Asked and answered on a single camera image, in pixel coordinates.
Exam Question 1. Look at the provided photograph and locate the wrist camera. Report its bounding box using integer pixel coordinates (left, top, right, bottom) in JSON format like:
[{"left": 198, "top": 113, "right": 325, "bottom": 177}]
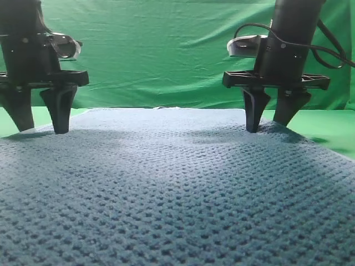
[
  {"left": 49, "top": 33, "right": 83, "bottom": 60},
  {"left": 226, "top": 35, "right": 267, "bottom": 58}
]

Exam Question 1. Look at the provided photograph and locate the black camera cable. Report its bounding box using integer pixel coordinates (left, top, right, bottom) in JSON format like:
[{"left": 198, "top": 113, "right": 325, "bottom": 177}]
[{"left": 234, "top": 19, "right": 355, "bottom": 70}]

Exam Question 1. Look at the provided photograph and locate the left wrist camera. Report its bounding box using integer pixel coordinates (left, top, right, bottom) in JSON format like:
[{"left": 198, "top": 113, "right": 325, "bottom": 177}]
[{"left": 49, "top": 33, "right": 83, "bottom": 60}]

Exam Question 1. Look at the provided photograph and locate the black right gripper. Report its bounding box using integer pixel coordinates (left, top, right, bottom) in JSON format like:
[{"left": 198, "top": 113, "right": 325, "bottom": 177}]
[{"left": 222, "top": 36, "right": 330, "bottom": 133}]

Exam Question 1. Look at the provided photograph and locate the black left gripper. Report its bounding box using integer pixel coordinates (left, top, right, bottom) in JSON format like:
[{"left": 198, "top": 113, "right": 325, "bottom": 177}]
[{"left": 1, "top": 33, "right": 89, "bottom": 134}]

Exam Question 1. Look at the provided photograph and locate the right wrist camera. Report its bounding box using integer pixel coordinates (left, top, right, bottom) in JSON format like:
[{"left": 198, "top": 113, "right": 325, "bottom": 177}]
[{"left": 226, "top": 35, "right": 267, "bottom": 58}]

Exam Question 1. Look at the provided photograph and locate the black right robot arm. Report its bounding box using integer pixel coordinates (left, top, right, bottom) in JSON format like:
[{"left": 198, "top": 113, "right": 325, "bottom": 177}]
[{"left": 222, "top": 1, "right": 330, "bottom": 133}]

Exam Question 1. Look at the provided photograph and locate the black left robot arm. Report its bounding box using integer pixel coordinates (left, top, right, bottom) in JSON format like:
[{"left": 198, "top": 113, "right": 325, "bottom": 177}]
[{"left": 1, "top": 1, "right": 89, "bottom": 134}]

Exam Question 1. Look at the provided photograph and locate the green backdrop cloth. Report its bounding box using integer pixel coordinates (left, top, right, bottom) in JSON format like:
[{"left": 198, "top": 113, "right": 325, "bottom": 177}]
[{"left": 0, "top": 0, "right": 355, "bottom": 111}]

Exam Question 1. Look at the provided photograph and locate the blue waffle-weave towel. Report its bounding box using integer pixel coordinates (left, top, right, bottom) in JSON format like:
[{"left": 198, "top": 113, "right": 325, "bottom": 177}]
[{"left": 1, "top": 108, "right": 354, "bottom": 265}]

